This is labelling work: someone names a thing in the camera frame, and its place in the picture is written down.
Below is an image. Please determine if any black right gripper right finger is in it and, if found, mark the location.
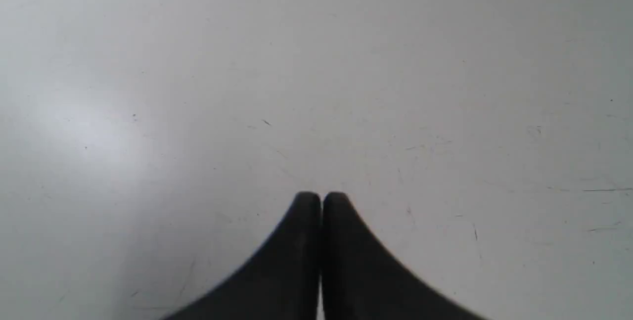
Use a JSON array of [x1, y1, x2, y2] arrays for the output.
[[322, 192, 479, 320]]

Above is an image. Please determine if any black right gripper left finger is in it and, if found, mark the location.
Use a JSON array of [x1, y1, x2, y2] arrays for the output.
[[168, 191, 321, 320]]

